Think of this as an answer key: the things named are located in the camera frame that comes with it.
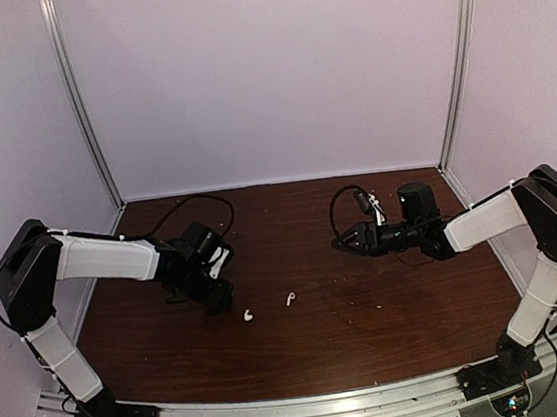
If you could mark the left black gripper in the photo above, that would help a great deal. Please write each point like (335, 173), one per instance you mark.
(217, 299)

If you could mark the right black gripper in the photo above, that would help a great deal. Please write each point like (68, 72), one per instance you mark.
(368, 233)

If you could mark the white earbud with hook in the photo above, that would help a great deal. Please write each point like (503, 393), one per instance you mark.
(247, 316)

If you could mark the white stem earbud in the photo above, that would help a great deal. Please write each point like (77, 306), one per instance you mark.
(290, 298)

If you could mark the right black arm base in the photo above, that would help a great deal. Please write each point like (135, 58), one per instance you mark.
(509, 373)

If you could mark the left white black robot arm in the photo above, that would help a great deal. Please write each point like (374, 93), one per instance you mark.
(40, 263)

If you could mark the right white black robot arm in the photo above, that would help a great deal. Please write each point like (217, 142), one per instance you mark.
(528, 203)

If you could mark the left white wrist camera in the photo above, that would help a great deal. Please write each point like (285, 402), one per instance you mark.
(217, 261)

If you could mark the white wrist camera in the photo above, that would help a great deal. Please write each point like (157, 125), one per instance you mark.
(217, 261)
(370, 206)

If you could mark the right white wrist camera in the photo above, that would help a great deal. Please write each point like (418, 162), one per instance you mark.
(370, 206)

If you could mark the right aluminium frame post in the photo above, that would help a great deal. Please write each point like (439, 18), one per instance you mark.
(463, 33)

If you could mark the aluminium frame post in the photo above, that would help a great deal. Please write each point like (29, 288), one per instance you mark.
(79, 108)
(463, 33)

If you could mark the left aluminium frame post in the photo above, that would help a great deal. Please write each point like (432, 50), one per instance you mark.
(79, 108)

